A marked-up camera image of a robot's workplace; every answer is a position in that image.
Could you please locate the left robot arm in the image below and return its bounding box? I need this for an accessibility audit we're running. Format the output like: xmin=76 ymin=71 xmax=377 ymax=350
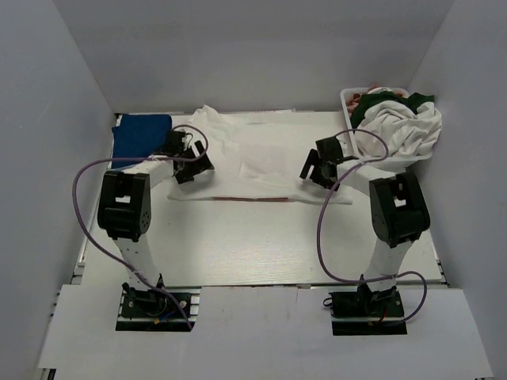
xmin=97 ymin=124 xmax=215 ymax=316

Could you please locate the white plastic laundry basket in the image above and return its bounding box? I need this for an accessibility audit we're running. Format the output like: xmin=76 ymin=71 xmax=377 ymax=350
xmin=341 ymin=85 xmax=442 ymax=167

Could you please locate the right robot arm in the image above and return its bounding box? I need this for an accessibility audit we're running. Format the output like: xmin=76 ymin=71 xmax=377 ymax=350
xmin=299 ymin=136 xmax=430 ymax=316

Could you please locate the pink garment in basket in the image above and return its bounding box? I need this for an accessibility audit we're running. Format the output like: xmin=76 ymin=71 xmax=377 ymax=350
xmin=345 ymin=84 xmax=407 ymax=115

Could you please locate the cream white t shirt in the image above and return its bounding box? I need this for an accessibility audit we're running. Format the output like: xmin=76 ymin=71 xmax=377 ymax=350
xmin=351 ymin=101 xmax=442 ymax=158

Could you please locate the dark green t shirt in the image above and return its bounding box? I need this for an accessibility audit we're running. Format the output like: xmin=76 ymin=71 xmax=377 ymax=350
xmin=349 ymin=92 xmax=435 ymax=128

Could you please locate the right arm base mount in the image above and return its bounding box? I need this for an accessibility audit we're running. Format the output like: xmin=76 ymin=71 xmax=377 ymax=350
xmin=322 ymin=291 xmax=407 ymax=336

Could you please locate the folded blue t shirt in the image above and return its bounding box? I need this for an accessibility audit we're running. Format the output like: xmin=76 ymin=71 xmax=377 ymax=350
xmin=112 ymin=114 xmax=173 ymax=158

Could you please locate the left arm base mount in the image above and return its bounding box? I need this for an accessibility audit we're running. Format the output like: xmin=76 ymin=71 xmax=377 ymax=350
xmin=115 ymin=283 xmax=200 ymax=333

